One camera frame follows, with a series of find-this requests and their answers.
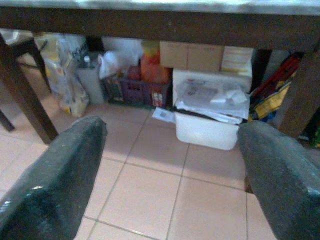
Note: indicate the dark wooden chair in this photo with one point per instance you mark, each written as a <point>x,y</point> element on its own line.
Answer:
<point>15,47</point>

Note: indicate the brown cardboard box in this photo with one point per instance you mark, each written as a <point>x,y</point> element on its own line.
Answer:
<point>191,56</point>

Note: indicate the small clear bottle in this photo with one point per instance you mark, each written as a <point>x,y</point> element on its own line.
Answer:
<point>86,61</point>

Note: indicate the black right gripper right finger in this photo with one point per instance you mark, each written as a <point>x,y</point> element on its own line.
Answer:
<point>282,180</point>

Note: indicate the white plastic bag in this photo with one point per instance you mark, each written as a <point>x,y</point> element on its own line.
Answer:
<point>110,62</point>

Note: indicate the white plastic bin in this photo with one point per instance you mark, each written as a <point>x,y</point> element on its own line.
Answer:
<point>205,132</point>

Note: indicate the white large box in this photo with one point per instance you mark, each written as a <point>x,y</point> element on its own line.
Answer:
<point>212,77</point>

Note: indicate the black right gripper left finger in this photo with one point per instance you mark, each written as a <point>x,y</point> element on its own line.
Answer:
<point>57,180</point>

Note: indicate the white and yellow carton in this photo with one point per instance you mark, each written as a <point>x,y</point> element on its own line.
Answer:
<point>237,61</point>

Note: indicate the purple plastic crate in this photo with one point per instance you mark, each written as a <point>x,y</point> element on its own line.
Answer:
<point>140,92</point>

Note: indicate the dark wooden dining table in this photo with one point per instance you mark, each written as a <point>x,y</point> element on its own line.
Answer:
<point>160,25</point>

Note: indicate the pile of papers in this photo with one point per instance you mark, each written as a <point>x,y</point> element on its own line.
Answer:
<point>212,100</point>

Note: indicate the white paper sheet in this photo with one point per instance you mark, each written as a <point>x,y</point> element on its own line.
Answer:
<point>162,114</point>

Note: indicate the clear yellow plastic bag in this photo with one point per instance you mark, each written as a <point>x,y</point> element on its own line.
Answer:
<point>66,82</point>

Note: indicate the yellow and blue bag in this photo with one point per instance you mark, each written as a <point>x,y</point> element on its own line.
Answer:
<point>271,100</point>

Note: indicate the orange plastic bag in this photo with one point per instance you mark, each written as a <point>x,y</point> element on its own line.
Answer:
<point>152,65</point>

